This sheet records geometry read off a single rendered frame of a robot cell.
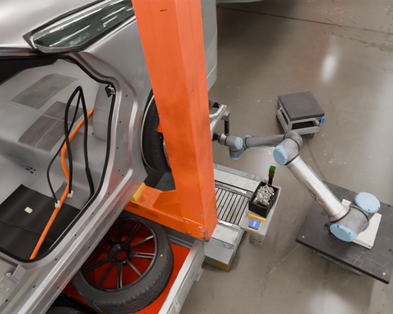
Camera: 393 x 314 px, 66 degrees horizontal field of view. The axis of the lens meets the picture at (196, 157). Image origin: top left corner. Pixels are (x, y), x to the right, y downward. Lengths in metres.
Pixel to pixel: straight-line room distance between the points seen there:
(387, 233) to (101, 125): 2.06
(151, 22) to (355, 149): 2.74
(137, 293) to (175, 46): 1.44
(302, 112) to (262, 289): 1.69
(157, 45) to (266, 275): 1.91
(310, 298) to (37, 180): 2.07
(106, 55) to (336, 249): 1.87
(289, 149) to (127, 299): 1.33
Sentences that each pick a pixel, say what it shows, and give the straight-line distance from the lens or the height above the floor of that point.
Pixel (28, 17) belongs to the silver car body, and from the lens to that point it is 1.44.
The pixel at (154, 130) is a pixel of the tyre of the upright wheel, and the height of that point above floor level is 1.06.
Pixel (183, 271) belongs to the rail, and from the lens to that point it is 2.10.
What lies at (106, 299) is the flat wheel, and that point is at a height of 0.50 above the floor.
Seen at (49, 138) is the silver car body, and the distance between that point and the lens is 2.24.
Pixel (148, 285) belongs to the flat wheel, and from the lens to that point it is 1.99.
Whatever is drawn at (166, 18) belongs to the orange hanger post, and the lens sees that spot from 1.01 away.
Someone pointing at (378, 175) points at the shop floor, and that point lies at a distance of 3.28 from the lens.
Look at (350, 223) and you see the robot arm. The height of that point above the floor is 0.61.
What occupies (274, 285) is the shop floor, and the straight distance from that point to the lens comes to 2.49.
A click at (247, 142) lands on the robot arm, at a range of 2.48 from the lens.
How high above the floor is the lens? 2.32
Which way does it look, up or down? 47 degrees down
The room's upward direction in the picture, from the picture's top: 8 degrees counter-clockwise
